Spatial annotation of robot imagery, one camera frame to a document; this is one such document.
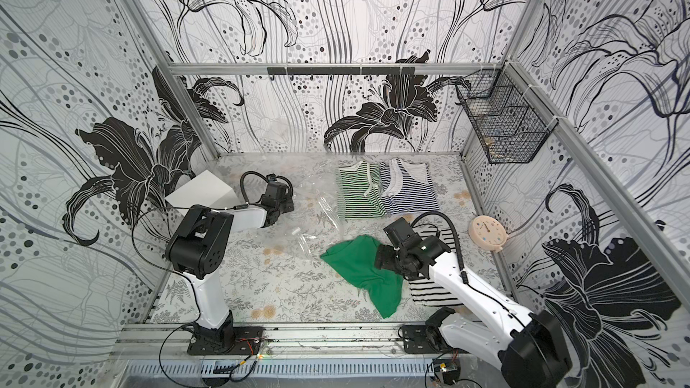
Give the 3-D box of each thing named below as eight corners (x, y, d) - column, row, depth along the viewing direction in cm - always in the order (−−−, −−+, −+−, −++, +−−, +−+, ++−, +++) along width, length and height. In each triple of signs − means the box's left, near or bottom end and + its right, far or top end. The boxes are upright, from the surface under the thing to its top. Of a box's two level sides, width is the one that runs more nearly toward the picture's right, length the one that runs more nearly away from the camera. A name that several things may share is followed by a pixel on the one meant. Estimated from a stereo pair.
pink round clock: (475, 252, 91) (478, 248, 88) (465, 219, 99) (467, 215, 97) (509, 251, 91) (513, 248, 88) (496, 219, 99) (499, 215, 97)
